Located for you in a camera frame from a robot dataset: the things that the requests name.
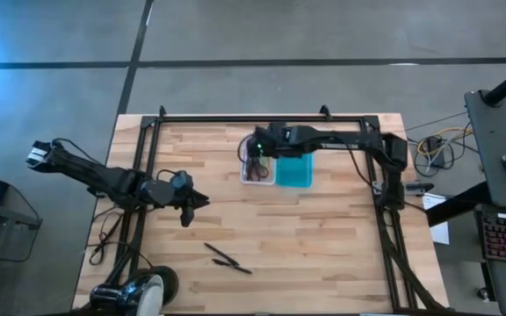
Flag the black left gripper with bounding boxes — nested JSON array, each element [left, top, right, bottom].
[[141, 177, 211, 228]]

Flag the red and black scissors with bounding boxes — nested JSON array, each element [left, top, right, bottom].
[[247, 156, 272, 183]]

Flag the clear plastic bin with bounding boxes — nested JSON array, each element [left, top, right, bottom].
[[239, 131, 278, 187]]

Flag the plain black pen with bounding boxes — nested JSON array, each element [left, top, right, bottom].
[[203, 241, 241, 268]]

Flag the black pen with grey print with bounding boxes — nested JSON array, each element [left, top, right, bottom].
[[211, 258, 253, 276]]

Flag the black white round device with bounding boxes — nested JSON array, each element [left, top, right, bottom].
[[89, 264, 180, 316]]

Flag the small black clamp device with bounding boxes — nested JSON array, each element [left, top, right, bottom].
[[403, 181, 436, 195]]

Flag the black power adapter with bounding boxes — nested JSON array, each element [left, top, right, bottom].
[[423, 135, 447, 169]]

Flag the white paper sheet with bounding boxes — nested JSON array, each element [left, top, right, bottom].
[[421, 192, 451, 246]]

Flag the grey side desk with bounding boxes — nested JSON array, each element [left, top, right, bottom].
[[463, 89, 506, 209]]

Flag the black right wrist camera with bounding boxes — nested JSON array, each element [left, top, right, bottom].
[[274, 124, 299, 147]]

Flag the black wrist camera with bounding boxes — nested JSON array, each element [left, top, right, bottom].
[[170, 170, 194, 191], [274, 124, 299, 147]]

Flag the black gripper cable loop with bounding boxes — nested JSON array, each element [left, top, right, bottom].
[[236, 133, 258, 165]]

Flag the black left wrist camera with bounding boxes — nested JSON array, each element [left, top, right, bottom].
[[170, 170, 194, 191]]

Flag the black aluminium table frame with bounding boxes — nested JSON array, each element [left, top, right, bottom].
[[102, 104, 450, 316]]

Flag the black loose floor cables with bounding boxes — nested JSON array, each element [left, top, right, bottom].
[[87, 205, 155, 269]]

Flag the yellow cable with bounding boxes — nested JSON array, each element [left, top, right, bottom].
[[416, 126, 473, 155]]

